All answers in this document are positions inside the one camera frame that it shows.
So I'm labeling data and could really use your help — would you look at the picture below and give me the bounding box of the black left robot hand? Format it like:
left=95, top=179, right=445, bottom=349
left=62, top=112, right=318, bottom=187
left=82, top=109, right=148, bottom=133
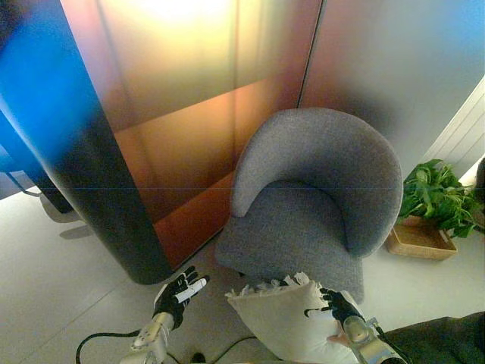
left=152, top=265, right=211, bottom=329

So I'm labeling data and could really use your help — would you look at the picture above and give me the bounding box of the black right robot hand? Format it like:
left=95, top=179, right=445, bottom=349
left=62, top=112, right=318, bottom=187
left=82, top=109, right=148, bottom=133
left=305, top=287, right=367, bottom=335

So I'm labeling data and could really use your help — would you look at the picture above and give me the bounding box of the white fringed pillow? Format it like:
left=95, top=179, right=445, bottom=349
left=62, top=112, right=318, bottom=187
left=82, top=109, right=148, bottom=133
left=226, top=271, right=365, bottom=362

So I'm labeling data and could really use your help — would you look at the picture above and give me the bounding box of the wooden tray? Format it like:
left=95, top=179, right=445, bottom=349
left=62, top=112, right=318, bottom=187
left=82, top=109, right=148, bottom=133
left=385, top=215, right=458, bottom=262

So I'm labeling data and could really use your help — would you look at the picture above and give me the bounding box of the grey fabric armchair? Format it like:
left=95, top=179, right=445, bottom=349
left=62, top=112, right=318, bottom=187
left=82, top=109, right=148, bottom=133
left=214, top=107, right=405, bottom=305

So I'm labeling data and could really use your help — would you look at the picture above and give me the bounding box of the green leafy plant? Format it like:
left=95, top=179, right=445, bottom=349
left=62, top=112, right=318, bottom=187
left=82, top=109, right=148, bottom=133
left=396, top=158, right=485, bottom=240

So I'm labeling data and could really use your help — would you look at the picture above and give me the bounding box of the rounded booth with orange glass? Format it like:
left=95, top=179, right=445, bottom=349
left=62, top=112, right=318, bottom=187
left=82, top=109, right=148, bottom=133
left=0, top=0, right=327, bottom=286

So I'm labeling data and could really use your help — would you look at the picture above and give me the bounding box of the black floor cable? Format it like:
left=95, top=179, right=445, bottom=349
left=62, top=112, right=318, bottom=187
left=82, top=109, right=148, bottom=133
left=166, top=335, right=259, bottom=364

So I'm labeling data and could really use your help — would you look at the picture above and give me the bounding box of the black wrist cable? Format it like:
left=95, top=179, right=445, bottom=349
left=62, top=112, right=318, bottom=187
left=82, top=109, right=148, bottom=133
left=75, top=330, right=142, bottom=364

